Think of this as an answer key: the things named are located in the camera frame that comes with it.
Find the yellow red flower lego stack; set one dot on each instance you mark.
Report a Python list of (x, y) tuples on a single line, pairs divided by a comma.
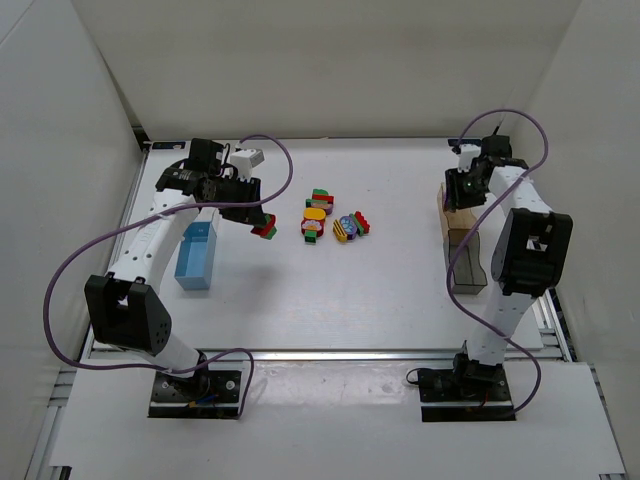
[(312, 224)]

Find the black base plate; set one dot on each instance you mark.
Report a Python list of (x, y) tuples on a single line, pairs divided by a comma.
[(444, 401), (218, 394)]

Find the grey translucent container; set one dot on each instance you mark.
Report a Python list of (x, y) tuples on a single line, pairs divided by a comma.
[(469, 278)]

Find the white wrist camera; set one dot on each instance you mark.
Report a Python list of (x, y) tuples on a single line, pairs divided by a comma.
[(466, 154), (245, 160)]

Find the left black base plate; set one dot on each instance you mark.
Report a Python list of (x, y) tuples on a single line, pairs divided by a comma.
[(218, 394)]

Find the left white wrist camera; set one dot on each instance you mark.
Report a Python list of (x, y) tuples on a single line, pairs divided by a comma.
[(245, 160)]

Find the red green top lego stack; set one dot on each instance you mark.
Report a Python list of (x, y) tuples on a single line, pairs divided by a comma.
[(320, 199)]

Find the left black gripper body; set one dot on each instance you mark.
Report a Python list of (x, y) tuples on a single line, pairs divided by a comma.
[(245, 201)]

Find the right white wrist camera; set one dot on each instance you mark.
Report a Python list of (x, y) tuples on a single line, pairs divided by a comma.
[(466, 154)]

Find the red green lego stack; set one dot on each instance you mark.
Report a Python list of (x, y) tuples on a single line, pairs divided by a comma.
[(320, 199), (268, 230)]

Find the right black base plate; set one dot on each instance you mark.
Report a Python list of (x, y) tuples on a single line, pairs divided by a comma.
[(444, 401)]

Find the orange translucent container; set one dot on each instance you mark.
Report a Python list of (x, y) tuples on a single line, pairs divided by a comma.
[(454, 225)]

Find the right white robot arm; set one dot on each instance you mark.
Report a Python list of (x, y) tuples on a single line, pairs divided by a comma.
[(529, 255)]

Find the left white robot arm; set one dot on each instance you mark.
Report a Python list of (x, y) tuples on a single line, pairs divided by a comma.
[(124, 306)]

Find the yellow purple green lego stack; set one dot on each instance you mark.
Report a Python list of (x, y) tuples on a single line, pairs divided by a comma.
[(348, 227)]

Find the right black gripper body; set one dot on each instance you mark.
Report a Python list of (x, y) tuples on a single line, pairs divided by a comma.
[(461, 192)]

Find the blue container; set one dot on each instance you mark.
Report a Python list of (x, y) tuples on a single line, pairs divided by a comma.
[(194, 265)]

